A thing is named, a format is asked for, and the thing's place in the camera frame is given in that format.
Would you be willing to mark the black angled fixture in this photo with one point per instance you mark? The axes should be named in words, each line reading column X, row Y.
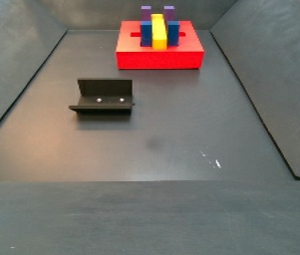
column 103, row 95

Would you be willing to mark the red base board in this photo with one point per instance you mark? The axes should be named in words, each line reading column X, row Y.
column 134, row 57

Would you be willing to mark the yellow long bar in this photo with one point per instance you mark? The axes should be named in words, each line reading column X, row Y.
column 158, row 32

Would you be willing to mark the dark blue right block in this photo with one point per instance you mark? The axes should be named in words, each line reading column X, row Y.
column 144, row 33

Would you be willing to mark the dark blue block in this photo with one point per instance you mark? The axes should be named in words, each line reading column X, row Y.
column 171, row 32
column 144, row 33

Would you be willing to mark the dark blue left block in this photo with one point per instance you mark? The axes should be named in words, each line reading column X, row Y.
column 171, row 32

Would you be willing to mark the purple right block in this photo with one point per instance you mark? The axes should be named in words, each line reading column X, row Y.
column 146, row 12

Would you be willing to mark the purple block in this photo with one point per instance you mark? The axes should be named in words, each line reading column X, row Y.
column 167, row 13
column 146, row 12

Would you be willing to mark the purple left block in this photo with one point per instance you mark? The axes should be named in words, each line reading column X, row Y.
column 167, row 13

